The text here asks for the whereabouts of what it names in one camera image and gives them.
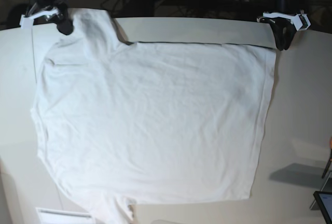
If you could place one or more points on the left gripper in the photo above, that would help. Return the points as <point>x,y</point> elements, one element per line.
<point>288,7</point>

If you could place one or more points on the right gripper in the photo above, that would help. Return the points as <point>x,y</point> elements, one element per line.
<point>64,23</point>

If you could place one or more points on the white T-shirt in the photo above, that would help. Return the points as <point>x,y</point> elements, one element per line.
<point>149,123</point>

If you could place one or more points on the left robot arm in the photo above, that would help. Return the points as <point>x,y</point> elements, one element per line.
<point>283,30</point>

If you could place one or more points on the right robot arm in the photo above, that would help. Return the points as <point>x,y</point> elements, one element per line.
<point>53,11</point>

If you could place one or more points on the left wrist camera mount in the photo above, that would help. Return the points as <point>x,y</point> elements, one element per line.
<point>300,20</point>

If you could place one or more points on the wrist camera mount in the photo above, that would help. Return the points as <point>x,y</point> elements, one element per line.
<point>300,20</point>
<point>26,22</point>

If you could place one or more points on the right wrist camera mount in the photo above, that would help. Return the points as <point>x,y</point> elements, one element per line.
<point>26,22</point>

